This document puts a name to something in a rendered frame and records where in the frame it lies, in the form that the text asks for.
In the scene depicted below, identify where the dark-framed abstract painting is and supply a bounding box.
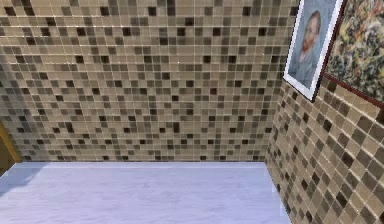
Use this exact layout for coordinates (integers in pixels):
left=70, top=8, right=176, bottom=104
left=321, top=0, right=384, bottom=110

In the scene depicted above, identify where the white-framed portrait painting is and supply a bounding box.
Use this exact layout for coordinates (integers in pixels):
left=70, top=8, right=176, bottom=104
left=282, top=0, right=345, bottom=103

